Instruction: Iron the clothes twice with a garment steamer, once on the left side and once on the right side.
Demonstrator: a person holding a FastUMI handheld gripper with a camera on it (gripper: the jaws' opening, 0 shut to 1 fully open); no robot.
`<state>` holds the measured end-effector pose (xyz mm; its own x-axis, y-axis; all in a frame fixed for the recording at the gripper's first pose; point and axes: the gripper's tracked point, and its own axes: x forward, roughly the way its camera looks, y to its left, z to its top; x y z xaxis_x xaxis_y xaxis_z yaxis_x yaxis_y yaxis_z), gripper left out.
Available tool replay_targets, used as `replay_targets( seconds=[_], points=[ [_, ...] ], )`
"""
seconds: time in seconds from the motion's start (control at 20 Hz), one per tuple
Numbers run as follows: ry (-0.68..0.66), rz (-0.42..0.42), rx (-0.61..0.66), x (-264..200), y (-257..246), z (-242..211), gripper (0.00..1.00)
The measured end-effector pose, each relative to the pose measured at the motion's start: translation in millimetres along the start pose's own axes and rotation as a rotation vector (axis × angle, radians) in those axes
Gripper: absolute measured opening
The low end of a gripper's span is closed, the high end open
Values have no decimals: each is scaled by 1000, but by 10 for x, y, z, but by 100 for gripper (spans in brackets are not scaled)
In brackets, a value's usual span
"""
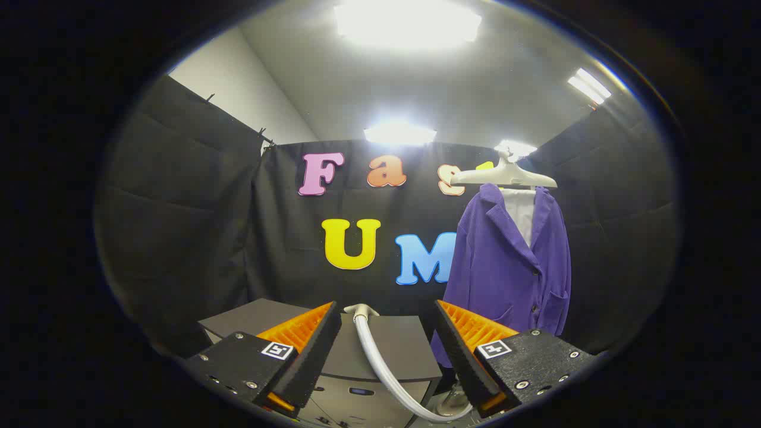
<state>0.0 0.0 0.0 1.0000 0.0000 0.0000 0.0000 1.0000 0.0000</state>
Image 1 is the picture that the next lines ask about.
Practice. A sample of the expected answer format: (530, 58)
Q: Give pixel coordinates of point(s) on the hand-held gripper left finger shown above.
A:
(315, 351)

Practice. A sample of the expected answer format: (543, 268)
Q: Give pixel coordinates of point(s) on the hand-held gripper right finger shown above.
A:
(461, 356)

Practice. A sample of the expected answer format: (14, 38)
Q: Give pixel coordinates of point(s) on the purple jacket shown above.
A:
(493, 267)

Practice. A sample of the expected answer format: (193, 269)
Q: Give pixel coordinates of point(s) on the white shirt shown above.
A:
(523, 214)

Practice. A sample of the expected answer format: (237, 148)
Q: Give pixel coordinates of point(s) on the grey round stand base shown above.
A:
(452, 407)

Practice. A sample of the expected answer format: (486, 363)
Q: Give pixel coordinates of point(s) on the grey cabinet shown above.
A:
(398, 345)

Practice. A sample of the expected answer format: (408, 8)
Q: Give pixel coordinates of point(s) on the white plastic hanger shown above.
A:
(505, 173)

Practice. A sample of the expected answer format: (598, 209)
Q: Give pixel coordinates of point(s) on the large ceiling light panel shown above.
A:
(407, 24)

